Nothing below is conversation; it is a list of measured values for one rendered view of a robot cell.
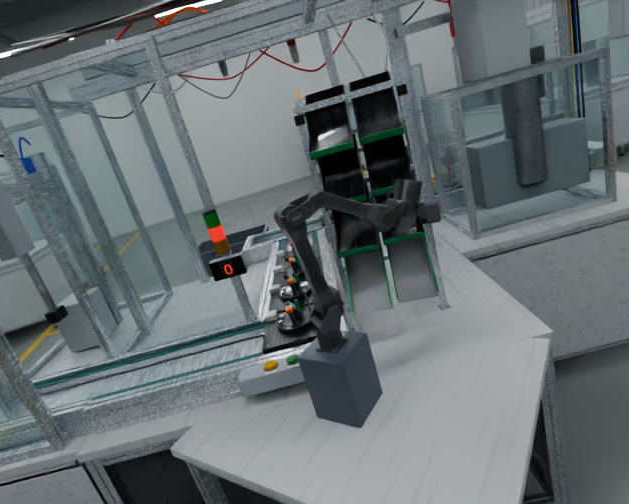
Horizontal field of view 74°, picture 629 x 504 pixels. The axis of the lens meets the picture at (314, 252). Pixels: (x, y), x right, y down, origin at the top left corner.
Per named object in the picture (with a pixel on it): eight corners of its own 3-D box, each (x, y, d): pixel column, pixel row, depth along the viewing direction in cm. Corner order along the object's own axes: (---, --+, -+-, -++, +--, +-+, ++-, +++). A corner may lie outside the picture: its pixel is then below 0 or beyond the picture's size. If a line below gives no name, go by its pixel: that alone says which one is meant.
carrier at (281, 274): (324, 279, 183) (317, 253, 179) (272, 293, 184) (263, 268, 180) (321, 261, 206) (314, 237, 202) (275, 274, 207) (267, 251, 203)
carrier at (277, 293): (328, 303, 160) (320, 273, 156) (268, 319, 161) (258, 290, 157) (324, 279, 183) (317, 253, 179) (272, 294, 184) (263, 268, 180)
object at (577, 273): (701, 348, 212) (704, 186, 186) (487, 403, 218) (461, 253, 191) (607, 294, 277) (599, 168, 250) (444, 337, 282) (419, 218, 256)
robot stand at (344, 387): (361, 429, 107) (341, 364, 101) (317, 418, 115) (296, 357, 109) (383, 393, 117) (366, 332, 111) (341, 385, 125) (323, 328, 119)
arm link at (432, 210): (442, 223, 110) (438, 200, 110) (373, 235, 115) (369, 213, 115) (441, 221, 118) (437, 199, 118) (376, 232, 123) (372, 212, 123)
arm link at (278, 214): (277, 212, 93) (301, 200, 95) (269, 208, 100) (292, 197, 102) (328, 327, 104) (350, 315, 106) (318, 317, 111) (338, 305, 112)
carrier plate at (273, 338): (334, 336, 135) (332, 330, 135) (263, 355, 137) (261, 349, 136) (328, 304, 158) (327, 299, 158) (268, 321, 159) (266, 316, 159)
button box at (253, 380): (310, 380, 125) (304, 363, 123) (243, 398, 126) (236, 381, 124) (309, 367, 132) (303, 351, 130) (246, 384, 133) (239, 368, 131)
